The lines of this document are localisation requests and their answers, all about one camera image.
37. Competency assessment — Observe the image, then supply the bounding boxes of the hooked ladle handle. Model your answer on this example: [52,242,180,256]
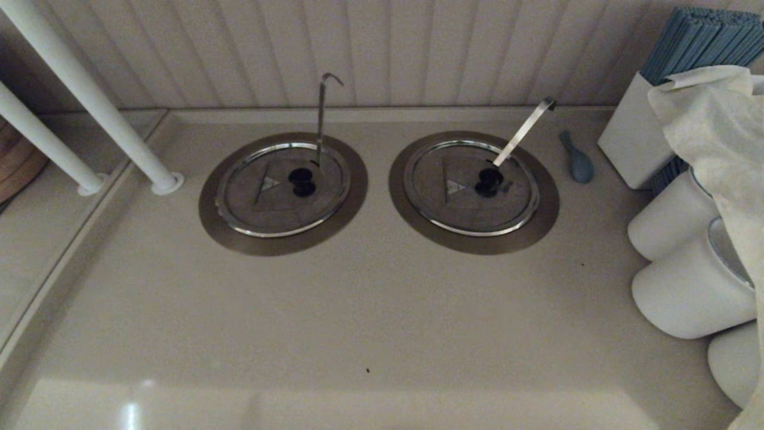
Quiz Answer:
[313,72,345,169]

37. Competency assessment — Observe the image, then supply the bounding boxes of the steel pot lid black knob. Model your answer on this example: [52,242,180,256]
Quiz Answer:
[222,145,346,231]
[410,144,534,231]

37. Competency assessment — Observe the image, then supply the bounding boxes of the small blue spoon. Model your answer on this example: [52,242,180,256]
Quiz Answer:
[559,130,595,185]

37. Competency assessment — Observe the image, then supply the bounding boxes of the white square holder box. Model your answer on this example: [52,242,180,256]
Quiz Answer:
[597,70,678,191]

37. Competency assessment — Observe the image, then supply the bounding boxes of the white cylindrical container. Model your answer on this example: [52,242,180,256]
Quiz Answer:
[707,320,764,410]
[627,170,723,262]
[631,216,759,341]

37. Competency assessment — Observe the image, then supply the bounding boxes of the thick white pole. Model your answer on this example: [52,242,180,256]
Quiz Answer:
[0,0,184,196]
[0,81,109,197]

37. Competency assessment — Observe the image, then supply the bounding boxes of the white cloth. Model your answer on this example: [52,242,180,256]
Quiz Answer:
[648,64,764,430]

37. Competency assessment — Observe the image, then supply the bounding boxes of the white box of blue sticks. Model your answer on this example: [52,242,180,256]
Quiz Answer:
[639,6,764,198]

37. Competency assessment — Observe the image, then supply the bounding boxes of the brown round counter ring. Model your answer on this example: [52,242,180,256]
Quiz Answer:
[389,130,560,256]
[198,132,369,257]

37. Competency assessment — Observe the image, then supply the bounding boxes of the right flat ladle handle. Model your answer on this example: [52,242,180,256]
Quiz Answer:
[493,97,557,168]

